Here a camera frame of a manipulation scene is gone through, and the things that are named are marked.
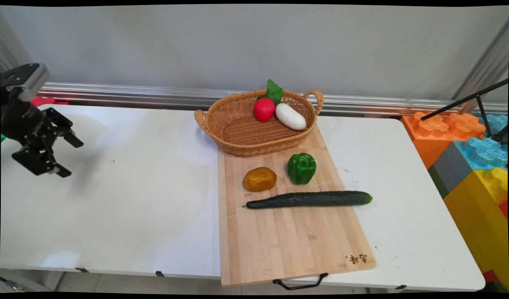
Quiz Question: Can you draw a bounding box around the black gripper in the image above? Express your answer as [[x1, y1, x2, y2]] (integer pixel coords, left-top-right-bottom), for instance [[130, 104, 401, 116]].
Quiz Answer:
[[0, 99, 84, 179]]

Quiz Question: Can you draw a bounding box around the orange-brown toy potato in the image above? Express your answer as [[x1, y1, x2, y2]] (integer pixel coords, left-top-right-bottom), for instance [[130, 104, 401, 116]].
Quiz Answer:
[[243, 167, 278, 192]]

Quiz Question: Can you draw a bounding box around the red foam block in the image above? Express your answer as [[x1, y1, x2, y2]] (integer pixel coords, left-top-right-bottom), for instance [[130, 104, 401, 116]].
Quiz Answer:
[[30, 96, 69, 108]]

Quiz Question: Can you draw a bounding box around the woven wicker basket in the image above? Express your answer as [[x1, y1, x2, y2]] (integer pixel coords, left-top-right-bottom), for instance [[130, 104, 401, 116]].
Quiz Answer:
[[194, 89, 324, 157]]

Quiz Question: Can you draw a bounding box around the red radish with green leaves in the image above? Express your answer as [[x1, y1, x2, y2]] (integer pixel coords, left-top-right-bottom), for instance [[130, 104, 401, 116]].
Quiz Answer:
[[253, 79, 284, 122]]

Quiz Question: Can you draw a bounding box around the white toy eggplant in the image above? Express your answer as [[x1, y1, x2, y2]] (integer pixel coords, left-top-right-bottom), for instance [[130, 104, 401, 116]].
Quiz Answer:
[[275, 103, 307, 131]]

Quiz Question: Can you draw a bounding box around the green bell pepper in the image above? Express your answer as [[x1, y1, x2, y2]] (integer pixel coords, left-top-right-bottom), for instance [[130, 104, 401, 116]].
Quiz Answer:
[[287, 152, 317, 185]]

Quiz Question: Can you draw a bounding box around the wooden cutting board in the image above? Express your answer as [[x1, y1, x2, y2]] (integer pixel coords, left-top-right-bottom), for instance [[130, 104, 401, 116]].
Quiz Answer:
[[216, 123, 377, 287]]

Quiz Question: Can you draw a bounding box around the long dark green cucumber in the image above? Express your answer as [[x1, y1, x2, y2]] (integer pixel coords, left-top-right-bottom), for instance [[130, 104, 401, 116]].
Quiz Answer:
[[242, 191, 373, 209]]

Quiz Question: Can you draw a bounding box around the orange giant building block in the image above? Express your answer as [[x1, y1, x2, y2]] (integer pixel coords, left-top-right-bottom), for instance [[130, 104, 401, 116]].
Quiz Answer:
[[401, 111, 487, 169]]

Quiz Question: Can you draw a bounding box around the black tripod stand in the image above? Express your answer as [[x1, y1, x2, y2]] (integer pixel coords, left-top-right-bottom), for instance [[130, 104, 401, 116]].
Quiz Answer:
[[420, 78, 509, 145]]

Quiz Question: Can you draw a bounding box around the yellow giant building block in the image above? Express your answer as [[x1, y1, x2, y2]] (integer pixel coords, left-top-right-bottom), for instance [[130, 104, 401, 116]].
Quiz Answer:
[[443, 167, 509, 289]]

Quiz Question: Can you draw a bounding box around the blue giant building block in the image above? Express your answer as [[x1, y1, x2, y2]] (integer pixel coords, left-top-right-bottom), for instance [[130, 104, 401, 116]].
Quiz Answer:
[[452, 137, 509, 171], [478, 113, 509, 138]]

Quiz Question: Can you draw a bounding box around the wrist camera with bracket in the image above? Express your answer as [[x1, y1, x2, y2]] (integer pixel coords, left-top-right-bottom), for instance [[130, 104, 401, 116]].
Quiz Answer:
[[0, 63, 50, 103]]

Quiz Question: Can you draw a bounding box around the aluminium frame rail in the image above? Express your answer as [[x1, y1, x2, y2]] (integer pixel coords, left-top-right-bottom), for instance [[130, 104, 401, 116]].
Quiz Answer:
[[37, 81, 509, 116]]

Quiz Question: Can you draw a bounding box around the black cutting board handle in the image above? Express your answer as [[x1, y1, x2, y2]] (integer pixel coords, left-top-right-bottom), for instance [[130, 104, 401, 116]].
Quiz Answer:
[[273, 273, 329, 291]]

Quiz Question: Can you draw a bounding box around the aluminium frame post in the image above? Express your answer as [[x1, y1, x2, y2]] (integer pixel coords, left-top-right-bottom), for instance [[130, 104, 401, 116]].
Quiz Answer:
[[451, 20, 509, 113]]

